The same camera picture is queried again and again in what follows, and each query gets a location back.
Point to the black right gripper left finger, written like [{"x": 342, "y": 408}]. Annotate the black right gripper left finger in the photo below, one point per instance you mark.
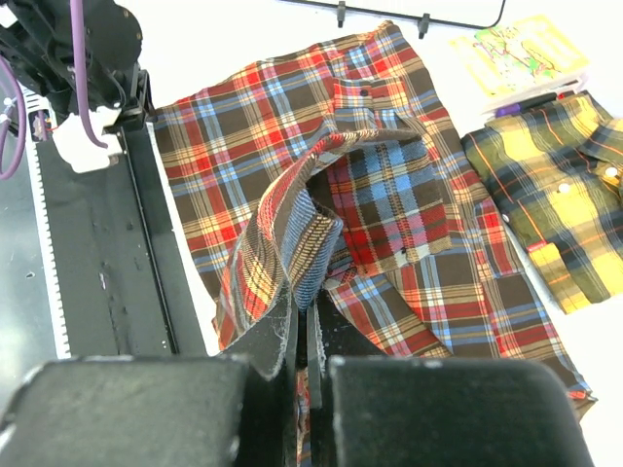
[{"x": 233, "y": 409}]

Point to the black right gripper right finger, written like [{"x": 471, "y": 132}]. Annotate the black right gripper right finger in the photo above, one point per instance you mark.
[{"x": 371, "y": 409}]

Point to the red brown plaid shirt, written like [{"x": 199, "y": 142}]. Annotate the red brown plaid shirt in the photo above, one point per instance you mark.
[{"x": 337, "y": 169}]

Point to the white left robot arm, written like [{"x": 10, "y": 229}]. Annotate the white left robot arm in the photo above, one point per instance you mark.
[{"x": 72, "y": 76}]

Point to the folded yellow plaid shirt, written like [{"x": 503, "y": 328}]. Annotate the folded yellow plaid shirt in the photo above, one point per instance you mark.
[{"x": 555, "y": 175}]

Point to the green treehouse book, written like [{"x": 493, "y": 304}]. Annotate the green treehouse book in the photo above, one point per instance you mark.
[{"x": 521, "y": 60}]

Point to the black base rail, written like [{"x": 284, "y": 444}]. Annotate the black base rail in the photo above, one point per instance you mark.
[{"x": 122, "y": 284}]

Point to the white slotted cable duct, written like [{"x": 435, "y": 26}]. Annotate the white slotted cable duct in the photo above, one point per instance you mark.
[{"x": 61, "y": 340}]

